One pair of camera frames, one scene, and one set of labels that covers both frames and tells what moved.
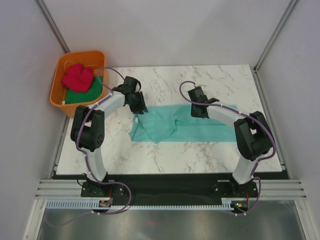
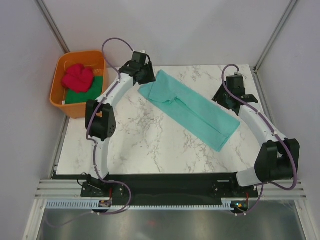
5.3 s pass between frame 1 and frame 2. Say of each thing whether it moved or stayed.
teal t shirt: moved
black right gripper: moved
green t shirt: stayed
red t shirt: stayed
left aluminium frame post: stayed
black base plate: stayed
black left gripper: moved
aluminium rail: stayed
